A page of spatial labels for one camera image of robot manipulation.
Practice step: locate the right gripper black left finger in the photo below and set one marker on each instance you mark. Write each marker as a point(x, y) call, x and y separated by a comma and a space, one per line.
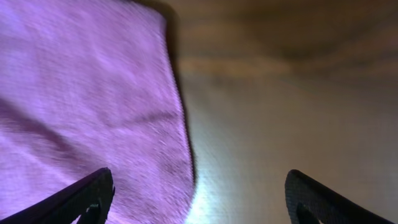
point(87, 201)

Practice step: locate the purple microfiber cloth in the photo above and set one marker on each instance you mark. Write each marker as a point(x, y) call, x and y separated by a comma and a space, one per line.
point(87, 84)

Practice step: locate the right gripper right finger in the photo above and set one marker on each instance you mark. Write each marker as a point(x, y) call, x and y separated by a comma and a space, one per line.
point(309, 201)

